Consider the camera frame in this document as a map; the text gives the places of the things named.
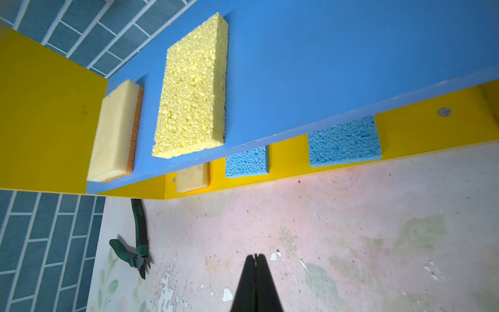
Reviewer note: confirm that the blue sponge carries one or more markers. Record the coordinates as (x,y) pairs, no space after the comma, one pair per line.
(249,163)
(345,143)

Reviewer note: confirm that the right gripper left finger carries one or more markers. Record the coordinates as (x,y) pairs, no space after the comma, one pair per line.
(245,298)

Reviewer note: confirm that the bright yellow sponge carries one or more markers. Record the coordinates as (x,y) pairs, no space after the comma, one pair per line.
(192,111)

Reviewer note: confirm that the green handled cutting pliers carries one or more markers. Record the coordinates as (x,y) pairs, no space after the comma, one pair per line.
(140,259)

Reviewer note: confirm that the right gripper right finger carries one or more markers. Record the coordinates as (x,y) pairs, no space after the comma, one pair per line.
(266,296)

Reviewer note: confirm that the pale yellow orange-backed sponge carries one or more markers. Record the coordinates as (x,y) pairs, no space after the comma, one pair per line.
(193,178)

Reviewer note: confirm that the yellow shelf with coloured boards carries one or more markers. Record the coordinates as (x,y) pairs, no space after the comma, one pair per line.
(293,67)

